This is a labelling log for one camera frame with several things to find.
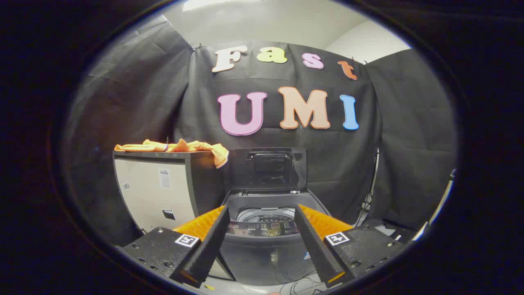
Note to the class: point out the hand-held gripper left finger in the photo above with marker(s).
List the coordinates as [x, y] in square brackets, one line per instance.
[213, 237]

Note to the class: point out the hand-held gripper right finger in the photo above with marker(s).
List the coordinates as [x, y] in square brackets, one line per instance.
[313, 241]

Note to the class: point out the grey washing machine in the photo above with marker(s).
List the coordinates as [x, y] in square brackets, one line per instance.
[262, 254]

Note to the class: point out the orange shirt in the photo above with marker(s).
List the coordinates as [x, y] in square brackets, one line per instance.
[204, 146]

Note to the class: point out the black box with white label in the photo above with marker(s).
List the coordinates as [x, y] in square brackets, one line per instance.
[389, 227]

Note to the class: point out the grey cabinet with dark top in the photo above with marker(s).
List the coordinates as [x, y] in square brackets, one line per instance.
[147, 192]

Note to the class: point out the metal backdrop stand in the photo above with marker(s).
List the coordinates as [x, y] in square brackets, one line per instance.
[375, 172]

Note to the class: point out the white pole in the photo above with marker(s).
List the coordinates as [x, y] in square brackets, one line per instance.
[444, 196]

